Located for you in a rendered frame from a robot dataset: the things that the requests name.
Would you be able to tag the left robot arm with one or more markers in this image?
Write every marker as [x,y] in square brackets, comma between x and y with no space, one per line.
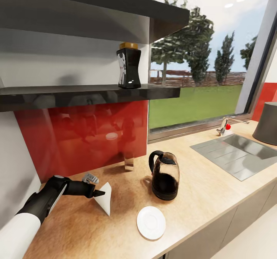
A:
[17,235]

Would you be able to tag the paper coffee filter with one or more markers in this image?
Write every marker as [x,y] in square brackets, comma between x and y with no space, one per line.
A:
[104,200]

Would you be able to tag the bottle of coffee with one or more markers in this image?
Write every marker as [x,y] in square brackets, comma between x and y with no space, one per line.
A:
[129,56]

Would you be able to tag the electric kettle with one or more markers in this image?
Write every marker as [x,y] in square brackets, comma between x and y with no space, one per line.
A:
[165,175]

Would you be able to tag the fridge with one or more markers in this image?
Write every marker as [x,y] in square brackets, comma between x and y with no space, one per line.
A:
[18,176]

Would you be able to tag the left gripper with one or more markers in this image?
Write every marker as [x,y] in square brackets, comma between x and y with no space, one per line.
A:
[85,189]

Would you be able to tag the saucer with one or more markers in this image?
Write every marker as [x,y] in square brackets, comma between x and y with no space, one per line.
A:
[151,222]

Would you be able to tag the drop in sink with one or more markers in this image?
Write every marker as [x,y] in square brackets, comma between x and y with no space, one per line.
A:
[239,156]

